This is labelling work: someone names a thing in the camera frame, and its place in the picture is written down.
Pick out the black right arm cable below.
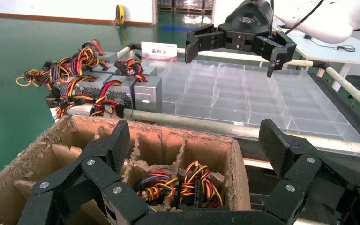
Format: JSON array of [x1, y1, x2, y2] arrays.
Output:
[[285, 0, 326, 35]]

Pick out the white office table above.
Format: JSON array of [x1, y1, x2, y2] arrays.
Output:
[[273, 29, 360, 93]]

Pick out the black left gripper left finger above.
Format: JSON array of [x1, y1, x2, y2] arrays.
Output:
[[18, 120, 150, 225]]

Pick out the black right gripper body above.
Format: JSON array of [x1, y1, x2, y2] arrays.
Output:
[[217, 0, 274, 52]]

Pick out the silver power supply with cables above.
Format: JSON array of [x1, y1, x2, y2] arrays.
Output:
[[16, 51, 119, 92], [133, 75, 163, 114], [69, 39, 116, 78], [114, 57, 158, 83], [179, 161, 224, 209], [88, 75, 136, 119], [45, 70, 114, 120], [135, 169, 178, 206]]

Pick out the cart with white pipe frame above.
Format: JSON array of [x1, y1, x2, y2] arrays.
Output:
[[54, 43, 360, 225]]

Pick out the black mouse cable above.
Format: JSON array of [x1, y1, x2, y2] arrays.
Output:
[[310, 38, 356, 53]]

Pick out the clear acrylic divider tray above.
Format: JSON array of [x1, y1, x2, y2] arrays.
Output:
[[141, 57, 360, 144]]

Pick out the worn cardboard divider box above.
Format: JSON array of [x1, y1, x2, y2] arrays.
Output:
[[0, 114, 251, 225]]

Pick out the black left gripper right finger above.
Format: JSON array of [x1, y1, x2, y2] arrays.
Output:
[[258, 119, 360, 225]]

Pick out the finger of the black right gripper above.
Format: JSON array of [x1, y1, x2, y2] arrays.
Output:
[[254, 31, 298, 78], [184, 24, 225, 64]]

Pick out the white sign with black characters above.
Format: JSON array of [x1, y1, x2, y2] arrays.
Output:
[[141, 41, 178, 59]]

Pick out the stacked goods shelf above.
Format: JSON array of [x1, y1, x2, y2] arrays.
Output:
[[157, 0, 215, 14]]

